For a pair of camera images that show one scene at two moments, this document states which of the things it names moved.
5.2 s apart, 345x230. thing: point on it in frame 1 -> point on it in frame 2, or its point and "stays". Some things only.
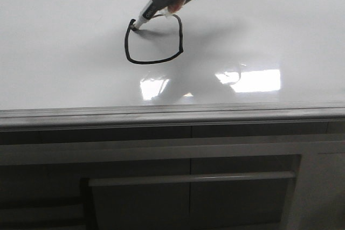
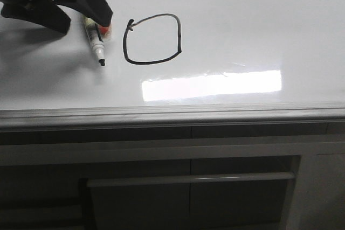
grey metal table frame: x=284 y=176 stays
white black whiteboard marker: x=150 y=9 -> x=97 y=42
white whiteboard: x=265 y=47 stays
